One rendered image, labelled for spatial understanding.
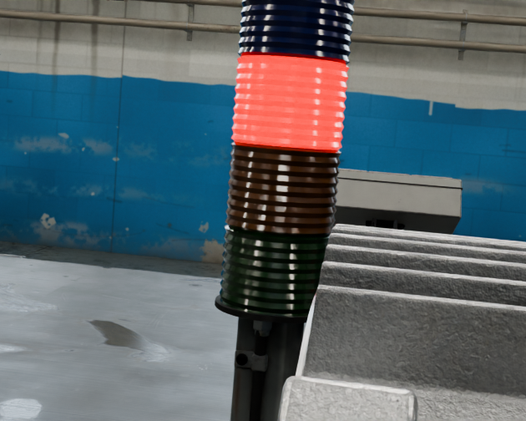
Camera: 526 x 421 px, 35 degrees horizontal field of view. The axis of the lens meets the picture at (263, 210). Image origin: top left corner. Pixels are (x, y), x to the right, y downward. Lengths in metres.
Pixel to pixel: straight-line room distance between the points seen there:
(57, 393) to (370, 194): 0.43
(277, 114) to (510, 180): 5.94
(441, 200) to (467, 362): 0.83
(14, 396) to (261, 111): 0.64
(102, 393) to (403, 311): 0.87
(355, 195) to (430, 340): 0.82
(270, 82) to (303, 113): 0.02
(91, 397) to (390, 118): 5.38
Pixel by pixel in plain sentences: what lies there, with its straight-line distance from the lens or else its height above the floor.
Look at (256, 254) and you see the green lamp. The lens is 0.43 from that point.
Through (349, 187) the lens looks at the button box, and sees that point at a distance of 0.98.
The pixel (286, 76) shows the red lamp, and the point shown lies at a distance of 0.42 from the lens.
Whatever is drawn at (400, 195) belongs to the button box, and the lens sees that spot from 0.99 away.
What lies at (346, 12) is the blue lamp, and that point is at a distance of 0.44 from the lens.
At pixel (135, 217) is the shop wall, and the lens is 6.54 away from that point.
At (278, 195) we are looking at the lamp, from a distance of 0.43.
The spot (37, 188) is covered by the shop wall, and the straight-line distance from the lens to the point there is 6.77.
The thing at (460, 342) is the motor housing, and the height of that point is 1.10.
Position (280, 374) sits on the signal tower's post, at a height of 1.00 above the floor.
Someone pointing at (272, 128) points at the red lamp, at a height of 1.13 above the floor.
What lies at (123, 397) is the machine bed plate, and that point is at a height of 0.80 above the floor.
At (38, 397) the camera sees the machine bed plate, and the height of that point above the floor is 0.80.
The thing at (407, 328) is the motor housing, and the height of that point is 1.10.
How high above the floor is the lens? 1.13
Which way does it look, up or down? 6 degrees down
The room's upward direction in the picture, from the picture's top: 5 degrees clockwise
